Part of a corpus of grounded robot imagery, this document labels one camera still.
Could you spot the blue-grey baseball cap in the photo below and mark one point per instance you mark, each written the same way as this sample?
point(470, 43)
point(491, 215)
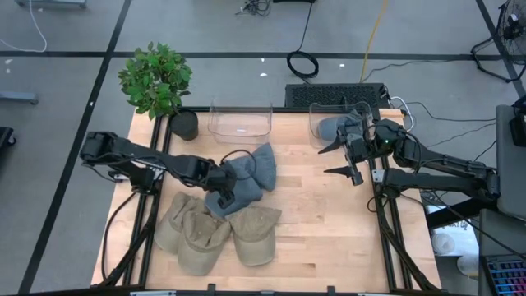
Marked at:
point(328, 127)
point(246, 193)
point(265, 166)

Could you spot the black desk device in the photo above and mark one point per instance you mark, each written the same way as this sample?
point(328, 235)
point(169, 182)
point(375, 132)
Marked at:
point(518, 127)

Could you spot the clear plastic bin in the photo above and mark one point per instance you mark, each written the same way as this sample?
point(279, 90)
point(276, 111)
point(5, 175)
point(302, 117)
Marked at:
point(240, 123)
point(324, 109)

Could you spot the black chair base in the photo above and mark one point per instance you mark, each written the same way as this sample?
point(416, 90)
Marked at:
point(5, 137)

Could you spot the backlit rainbow keyboard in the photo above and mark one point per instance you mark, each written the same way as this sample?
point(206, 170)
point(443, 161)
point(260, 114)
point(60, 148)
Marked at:
point(507, 277)

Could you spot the white cup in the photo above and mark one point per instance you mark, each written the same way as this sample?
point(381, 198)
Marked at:
point(468, 265)

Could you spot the green leafy potted plant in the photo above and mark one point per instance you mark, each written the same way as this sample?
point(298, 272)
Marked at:
point(156, 78)

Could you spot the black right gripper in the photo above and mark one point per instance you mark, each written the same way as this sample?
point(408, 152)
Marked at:
point(355, 141)

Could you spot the grey furniture base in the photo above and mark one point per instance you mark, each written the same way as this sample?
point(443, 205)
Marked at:
point(51, 3)

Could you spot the black mesh computer case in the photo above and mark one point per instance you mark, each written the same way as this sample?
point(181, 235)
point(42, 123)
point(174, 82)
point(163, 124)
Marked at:
point(328, 95)

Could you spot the white printed box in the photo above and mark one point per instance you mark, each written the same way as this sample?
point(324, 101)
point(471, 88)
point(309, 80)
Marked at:
point(452, 238)

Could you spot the black plant pot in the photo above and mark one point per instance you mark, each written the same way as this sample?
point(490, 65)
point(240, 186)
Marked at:
point(185, 125)

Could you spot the black desk beam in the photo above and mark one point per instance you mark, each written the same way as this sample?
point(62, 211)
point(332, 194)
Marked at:
point(460, 211)

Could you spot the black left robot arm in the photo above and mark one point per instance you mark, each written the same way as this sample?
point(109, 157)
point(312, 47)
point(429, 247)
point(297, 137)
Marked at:
point(123, 150)

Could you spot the black floor fan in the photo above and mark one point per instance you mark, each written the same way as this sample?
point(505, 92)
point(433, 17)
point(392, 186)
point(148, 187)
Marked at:
point(513, 20)

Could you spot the grey furniture foot bar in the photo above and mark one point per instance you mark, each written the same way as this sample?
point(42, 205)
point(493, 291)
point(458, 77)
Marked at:
point(18, 97)

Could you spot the grey desk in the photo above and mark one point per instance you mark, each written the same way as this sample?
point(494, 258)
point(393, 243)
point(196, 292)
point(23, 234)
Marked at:
point(499, 234)
point(511, 135)

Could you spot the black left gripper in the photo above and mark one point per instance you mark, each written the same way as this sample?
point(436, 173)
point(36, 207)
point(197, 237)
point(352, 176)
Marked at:
point(222, 178)

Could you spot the beige baseball cap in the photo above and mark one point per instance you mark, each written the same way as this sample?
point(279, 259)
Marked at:
point(172, 222)
point(201, 246)
point(255, 234)

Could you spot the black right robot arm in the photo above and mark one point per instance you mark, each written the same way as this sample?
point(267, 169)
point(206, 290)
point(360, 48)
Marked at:
point(444, 164)

